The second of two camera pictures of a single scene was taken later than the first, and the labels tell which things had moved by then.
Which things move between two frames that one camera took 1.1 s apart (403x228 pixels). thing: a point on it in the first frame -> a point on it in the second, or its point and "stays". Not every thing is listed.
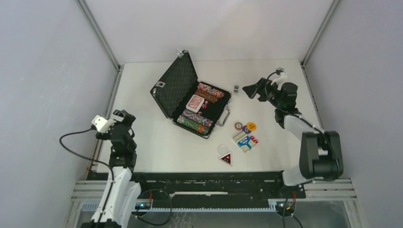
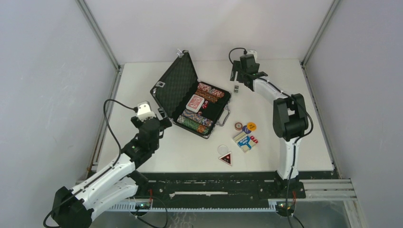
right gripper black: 264,86 -> 236,67
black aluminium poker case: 194,106 stays
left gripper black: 128,119 -> 165,121
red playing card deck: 195,103 stays
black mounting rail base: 236,186 stays
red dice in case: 204,106 stays
